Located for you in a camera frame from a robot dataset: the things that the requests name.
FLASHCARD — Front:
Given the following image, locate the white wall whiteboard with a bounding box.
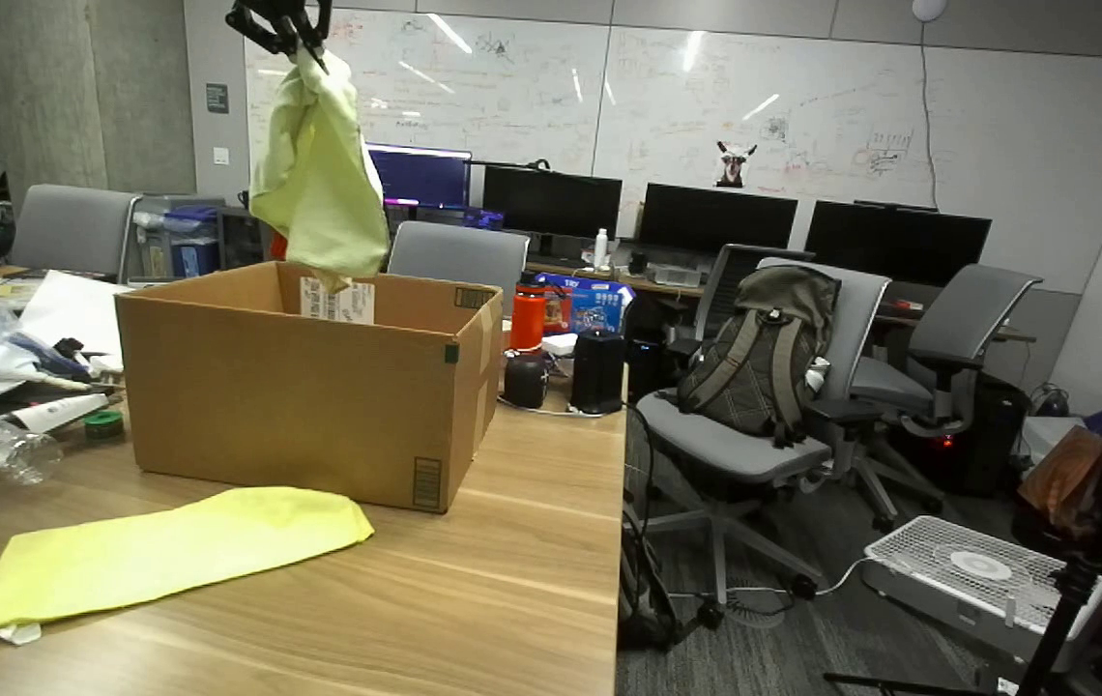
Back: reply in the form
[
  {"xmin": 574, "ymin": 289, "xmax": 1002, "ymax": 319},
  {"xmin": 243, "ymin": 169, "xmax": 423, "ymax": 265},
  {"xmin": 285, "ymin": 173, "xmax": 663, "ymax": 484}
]
[{"xmin": 240, "ymin": 0, "xmax": 1102, "ymax": 295}]

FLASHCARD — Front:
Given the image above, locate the grey mesh office chair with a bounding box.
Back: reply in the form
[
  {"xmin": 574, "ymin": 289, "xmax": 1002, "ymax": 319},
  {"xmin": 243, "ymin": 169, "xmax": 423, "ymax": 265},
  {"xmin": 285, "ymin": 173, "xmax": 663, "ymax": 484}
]
[{"xmin": 837, "ymin": 265, "xmax": 1043, "ymax": 533}]

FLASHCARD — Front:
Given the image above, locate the blue printed box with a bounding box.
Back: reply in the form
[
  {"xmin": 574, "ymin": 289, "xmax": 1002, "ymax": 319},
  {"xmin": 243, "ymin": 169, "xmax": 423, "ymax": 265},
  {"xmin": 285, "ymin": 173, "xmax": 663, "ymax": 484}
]
[{"xmin": 535, "ymin": 266, "xmax": 640, "ymax": 341}]

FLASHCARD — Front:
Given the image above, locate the open cardboard box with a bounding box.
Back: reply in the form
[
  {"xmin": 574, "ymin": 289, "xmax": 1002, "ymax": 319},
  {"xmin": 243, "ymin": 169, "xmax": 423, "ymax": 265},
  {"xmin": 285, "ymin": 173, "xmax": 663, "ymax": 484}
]
[{"xmin": 111, "ymin": 258, "xmax": 507, "ymax": 517}]

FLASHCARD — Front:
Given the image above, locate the tall black box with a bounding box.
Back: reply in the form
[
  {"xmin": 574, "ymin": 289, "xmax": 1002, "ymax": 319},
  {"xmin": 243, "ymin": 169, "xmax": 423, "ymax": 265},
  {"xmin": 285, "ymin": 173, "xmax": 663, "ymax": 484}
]
[{"xmin": 567, "ymin": 328, "xmax": 629, "ymax": 417}]

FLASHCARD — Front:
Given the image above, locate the white paper pile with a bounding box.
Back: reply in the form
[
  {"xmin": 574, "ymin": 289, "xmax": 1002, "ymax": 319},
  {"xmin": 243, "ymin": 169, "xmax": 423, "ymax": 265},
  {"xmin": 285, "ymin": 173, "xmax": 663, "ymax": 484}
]
[{"xmin": 9, "ymin": 266, "xmax": 128, "ymax": 390}]

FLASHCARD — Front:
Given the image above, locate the light green towel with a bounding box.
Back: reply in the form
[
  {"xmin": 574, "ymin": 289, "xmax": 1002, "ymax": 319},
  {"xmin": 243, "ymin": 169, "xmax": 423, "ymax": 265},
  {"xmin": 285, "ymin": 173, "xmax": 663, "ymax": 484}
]
[{"xmin": 246, "ymin": 47, "xmax": 396, "ymax": 279}]

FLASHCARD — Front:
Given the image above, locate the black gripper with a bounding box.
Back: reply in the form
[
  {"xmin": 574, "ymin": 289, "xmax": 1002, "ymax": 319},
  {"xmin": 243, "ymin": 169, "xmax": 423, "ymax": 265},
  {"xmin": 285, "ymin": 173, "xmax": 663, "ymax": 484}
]
[{"xmin": 221, "ymin": 0, "xmax": 337, "ymax": 74}]

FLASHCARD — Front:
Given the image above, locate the small black speaker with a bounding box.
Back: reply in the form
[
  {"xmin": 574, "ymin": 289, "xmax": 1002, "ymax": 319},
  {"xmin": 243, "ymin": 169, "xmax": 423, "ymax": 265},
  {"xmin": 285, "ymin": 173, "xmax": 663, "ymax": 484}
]
[{"xmin": 503, "ymin": 353, "xmax": 551, "ymax": 413}]

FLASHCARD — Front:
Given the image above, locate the small dark figurine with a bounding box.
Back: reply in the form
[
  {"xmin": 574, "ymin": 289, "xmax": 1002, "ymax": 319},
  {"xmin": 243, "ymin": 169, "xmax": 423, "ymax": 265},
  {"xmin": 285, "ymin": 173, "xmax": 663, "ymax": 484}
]
[{"xmin": 712, "ymin": 134, "xmax": 761, "ymax": 195}]

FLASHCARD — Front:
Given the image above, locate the wide black computer monitor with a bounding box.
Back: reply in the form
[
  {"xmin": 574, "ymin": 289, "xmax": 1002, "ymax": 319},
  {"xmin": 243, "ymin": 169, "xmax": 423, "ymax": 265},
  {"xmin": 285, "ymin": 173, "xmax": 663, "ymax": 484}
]
[{"xmin": 481, "ymin": 165, "xmax": 628, "ymax": 248}]

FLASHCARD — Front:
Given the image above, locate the orange brown bag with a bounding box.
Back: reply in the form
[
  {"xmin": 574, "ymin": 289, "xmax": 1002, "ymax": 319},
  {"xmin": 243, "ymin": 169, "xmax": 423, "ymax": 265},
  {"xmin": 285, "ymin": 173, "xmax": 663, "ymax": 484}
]
[{"xmin": 1016, "ymin": 423, "xmax": 1102, "ymax": 526}]

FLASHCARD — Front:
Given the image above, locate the light grey office chair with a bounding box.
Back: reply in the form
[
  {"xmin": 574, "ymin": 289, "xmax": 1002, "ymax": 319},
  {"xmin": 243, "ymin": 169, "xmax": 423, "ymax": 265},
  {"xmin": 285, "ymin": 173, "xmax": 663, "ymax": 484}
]
[{"xmin": 629, "ymin": 250, "xmax": 897, "ymax": 636}]

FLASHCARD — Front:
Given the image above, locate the translucent storage container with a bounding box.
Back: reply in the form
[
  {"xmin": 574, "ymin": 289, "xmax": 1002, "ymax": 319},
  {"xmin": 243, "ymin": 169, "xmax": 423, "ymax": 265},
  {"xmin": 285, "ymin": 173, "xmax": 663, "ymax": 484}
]
[{"xmin": 121, "ymin": 190, "xmax": 232, "ymax": 288}]

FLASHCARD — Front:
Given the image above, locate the dark grey chair back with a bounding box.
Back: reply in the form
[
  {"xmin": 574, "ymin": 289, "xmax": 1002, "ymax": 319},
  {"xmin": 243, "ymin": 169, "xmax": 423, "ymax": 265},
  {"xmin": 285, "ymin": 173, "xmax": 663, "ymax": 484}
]
[{"xmin": 691, "ymin": 239, "xmax": 812, "ymax": 348}]

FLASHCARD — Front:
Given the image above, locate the monitor with blue screen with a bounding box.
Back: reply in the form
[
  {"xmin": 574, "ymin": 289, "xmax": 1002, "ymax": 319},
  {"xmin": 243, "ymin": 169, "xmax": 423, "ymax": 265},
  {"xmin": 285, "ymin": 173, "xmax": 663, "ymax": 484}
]
[{"xmin": 369, "ymin": 143, "xmax": 481, "ymax": 222}]

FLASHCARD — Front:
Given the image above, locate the yellow green flat cloth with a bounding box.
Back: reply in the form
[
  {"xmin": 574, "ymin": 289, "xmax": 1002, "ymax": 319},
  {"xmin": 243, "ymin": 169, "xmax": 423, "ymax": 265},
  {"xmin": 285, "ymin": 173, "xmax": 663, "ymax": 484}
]
[{"xmin": 0, "ymin": 484, "xmax": 378, "ymax": 646}]

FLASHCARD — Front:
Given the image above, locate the red bottle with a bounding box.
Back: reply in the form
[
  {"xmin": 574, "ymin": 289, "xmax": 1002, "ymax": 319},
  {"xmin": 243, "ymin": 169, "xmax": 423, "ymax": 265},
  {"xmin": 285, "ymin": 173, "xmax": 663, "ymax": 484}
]
[{"xmin": 507, "ymin": 284, "xmax": 553, "ymax": 355}]

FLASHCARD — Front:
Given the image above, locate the olive grey backpack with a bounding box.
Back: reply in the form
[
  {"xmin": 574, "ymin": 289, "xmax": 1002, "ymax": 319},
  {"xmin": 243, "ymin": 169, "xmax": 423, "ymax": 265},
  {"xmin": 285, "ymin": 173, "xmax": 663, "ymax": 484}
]
[{"xmin": 672, "ymin": 265, "xmax": 842, "ymax": 450}]

